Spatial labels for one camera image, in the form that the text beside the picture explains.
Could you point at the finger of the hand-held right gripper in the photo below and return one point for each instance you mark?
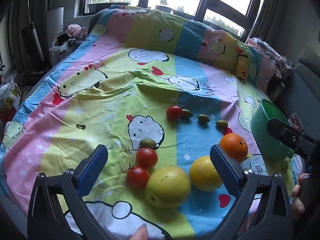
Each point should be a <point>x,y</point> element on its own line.
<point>287,133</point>

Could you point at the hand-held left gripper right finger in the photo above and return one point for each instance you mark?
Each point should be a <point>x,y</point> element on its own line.
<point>225,172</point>

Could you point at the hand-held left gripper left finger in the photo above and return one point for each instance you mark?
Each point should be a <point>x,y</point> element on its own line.
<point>93,167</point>

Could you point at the green plastic bowl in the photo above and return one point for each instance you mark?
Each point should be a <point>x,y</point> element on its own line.
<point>271,132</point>

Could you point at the orange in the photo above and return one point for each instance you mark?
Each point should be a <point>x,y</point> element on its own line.
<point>235,146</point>

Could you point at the red tomato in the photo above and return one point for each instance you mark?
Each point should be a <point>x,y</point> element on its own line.
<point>138,177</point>
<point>146,157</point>
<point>174,112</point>

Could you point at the small green olive fruit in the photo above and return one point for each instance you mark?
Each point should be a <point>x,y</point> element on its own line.
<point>147,143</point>
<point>187,113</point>
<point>203,118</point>
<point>221,123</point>

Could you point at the greenish yellow citrus fruit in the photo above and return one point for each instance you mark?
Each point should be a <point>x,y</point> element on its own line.
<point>168,187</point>

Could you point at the person's right hand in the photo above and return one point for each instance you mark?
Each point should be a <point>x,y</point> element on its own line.
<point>297,200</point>

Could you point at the person's left hand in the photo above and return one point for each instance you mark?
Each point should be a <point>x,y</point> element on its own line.
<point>140,233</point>

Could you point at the dried fruit snack package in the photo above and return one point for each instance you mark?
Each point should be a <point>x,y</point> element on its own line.
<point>295,121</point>

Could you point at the small green stem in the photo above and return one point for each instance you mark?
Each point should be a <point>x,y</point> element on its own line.
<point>80,126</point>

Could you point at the dark bottle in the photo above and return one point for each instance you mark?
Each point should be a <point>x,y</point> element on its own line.
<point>276,90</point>

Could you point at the grey sofa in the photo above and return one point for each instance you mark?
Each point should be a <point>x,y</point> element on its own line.
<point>300,90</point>

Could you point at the cartoon printed bedsheet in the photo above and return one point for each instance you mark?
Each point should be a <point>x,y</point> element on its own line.
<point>100,105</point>

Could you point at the yellow cartoon bottle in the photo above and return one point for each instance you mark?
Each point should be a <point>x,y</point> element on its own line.
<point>242,67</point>

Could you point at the pink floral cloth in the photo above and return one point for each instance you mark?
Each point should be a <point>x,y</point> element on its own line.
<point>271,52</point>

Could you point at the printed cardboard box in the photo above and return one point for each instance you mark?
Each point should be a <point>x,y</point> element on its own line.
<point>8,97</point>

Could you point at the white jug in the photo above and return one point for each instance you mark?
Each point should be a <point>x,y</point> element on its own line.
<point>55,53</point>

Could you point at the grey curtain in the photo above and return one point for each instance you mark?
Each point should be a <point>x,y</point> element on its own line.
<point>277,2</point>

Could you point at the pink clothes pile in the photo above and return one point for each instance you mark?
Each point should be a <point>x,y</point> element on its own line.
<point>75,30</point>

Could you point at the white board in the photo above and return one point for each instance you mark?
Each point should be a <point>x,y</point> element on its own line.
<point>56,22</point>

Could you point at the long dark planter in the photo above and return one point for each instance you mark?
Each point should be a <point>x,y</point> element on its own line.
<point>107,6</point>

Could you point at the small dark flower pot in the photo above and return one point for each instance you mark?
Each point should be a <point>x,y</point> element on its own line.
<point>163,8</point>

